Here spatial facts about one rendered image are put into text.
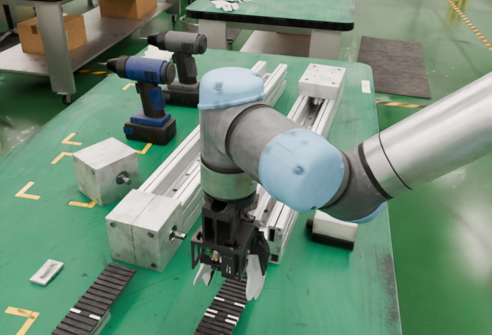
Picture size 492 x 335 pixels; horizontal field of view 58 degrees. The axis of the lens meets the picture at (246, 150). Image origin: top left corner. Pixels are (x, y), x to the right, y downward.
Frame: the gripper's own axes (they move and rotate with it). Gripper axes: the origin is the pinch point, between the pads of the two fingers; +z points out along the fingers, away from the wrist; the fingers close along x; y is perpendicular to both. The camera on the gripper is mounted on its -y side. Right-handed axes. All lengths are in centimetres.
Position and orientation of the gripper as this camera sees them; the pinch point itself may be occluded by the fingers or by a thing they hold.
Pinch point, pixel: (233, 282)
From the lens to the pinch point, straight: 73.3
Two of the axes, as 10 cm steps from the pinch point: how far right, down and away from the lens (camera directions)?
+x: 9.5, 1.9, -2.6
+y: -3.2, 4.8, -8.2
